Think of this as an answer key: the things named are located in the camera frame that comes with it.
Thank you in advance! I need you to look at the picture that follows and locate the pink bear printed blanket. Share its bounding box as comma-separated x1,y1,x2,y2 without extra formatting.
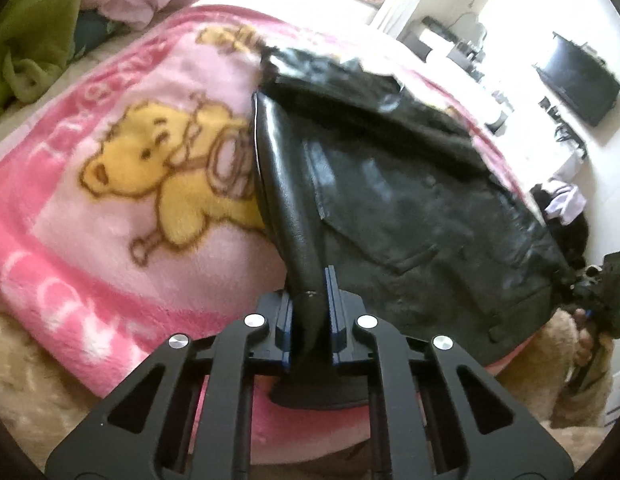
0,5,545,466

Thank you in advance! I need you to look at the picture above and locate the green cloth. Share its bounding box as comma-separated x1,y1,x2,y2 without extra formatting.
0,0,86,121

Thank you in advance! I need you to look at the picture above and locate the purple cloth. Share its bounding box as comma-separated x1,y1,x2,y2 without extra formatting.
547,180,588,226

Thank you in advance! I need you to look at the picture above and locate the beige fluffy blanket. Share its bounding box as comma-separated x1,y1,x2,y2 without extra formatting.
0,305,615,480

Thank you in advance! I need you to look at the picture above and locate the person's right hand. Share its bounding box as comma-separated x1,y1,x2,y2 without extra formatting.
572,310,615,373

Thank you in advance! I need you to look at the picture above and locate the dark clothes pile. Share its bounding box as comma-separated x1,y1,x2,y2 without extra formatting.
530,182,590,266

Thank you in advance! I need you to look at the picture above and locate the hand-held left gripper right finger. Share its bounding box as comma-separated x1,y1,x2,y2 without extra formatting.
327,266,575,480

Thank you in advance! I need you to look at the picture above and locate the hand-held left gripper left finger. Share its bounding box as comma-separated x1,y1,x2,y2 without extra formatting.
45,294,293,480

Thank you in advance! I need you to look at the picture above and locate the black leather jacket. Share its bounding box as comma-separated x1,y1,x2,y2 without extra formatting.
252,46,578,411

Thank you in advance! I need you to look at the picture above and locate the black television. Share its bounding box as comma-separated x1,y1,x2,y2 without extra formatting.
534,32,620,128

